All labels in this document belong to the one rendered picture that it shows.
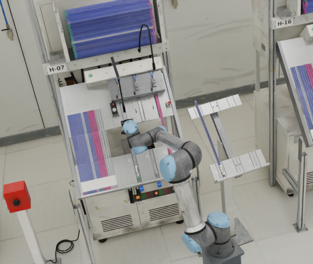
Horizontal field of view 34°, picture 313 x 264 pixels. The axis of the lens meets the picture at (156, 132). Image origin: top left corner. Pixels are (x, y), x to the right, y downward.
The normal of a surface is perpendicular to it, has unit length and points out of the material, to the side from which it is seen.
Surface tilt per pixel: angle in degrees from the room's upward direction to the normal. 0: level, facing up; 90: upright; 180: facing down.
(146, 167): 43
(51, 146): 0
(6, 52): 90
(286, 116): 0
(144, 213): 90
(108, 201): 90
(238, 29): 90
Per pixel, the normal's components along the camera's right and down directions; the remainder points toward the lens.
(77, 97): 0.04, -0.25
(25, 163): -0.12, -0.83
